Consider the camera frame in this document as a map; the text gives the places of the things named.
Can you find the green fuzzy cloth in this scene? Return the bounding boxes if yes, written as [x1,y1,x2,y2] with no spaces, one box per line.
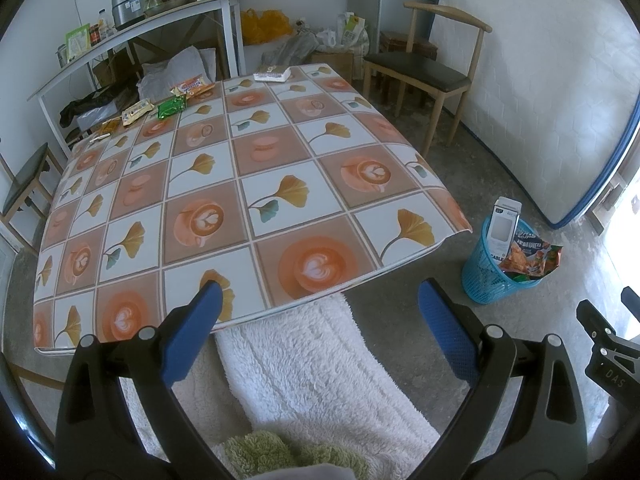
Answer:
[222,430,371,480]

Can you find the yellow snack packet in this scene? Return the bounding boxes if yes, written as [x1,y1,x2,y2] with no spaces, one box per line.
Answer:
[120,100,155,126]

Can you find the small green packet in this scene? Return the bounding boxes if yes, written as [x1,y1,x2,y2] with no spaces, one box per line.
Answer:
[156,95,188,121]

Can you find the wooden chair dark seat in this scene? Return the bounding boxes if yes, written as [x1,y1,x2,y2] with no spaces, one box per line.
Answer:
[362,1,493,157]
[0,140,66,256]

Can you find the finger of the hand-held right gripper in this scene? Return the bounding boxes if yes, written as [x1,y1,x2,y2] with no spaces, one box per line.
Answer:
[620,286,640,323]
[576,299,618,348]

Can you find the yellow plastic bag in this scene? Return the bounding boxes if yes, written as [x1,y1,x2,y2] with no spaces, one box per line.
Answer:
[241,8,293,45]

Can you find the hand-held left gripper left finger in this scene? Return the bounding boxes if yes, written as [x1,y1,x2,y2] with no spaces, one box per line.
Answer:
[55,280,224,480]

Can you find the grey cable box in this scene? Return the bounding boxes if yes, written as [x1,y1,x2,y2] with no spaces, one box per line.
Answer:
[490,197,523,266]

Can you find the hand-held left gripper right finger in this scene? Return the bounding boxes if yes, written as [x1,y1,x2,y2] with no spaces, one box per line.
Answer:
[417,278,588,480]

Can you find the green orange snack bag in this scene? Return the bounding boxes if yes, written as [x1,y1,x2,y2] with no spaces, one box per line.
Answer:
[500,230,565,281]

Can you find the blue plastic basket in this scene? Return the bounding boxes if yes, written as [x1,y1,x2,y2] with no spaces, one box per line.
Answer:
[461,217,546,305]

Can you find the orange white biscuit packet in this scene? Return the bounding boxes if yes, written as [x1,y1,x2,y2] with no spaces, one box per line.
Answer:
[170,76,216,97]

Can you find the small yellow sachet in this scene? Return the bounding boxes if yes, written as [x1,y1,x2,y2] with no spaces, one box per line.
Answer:
[91,117,123,140]

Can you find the grey rice cooker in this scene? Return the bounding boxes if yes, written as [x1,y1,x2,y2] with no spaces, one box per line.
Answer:
[111,0,168,31]

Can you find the grey plastic bag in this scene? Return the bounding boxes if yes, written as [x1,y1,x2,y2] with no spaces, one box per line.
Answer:
[262,30,321,66]

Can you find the dark wooden stool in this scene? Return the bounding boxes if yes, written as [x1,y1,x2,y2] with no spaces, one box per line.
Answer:
[379,30,440,61]

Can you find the green labelled packet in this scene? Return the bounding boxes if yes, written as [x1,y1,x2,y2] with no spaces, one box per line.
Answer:
[65,24,92,63]

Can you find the black cloth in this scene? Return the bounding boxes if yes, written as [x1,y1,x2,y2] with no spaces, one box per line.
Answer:
[59,87,138,128]

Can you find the white plastic bags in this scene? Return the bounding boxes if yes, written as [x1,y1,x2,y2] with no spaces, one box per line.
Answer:
[317,12,371,53]

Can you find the white sack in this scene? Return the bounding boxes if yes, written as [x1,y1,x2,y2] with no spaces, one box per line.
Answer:
[137,46,217,101]

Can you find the white shelf table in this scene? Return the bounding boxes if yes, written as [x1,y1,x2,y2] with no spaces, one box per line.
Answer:
[27,0,246,161]

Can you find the brown cardboard box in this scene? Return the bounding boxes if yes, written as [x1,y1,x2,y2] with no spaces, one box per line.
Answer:
[312,50,356,81]

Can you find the white mattress blue edge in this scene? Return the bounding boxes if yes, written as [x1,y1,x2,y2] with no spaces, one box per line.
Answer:
[435,0,640,231]

